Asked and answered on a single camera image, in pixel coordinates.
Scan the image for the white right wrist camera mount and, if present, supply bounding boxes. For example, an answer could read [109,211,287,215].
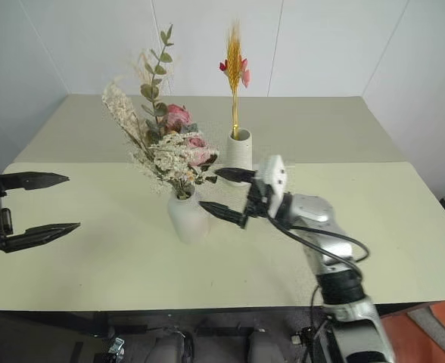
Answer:
[253,154,288,213]

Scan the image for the smooth white bottle vase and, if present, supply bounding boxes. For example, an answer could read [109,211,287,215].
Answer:
[166,188,212,244]

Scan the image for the dried pink rose bouquet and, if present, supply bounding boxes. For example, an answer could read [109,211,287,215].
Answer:
[101,23,221,200]

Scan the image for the ribbed white cylinder vase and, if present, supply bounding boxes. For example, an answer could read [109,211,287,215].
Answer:
[226,127,254,187]

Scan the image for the orange red box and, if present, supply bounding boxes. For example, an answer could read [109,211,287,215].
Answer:
[380,299,445,363]

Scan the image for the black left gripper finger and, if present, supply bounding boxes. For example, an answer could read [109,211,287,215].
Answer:
[0,171,71,197]
[0,222,82,253]

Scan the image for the golden wheat flower bouquet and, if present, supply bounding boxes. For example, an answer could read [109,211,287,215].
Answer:
[218,17,254,139]

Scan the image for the shiny metal clamp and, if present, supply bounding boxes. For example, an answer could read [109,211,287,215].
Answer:
[107,337,126,359]

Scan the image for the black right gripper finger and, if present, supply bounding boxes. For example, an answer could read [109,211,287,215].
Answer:
[198,200,250,230]
[215,166,258,188]

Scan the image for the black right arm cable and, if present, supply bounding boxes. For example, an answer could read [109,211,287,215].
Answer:
[262,209,371,274]

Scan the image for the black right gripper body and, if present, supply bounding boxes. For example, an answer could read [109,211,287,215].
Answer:
[244,179,275,228]

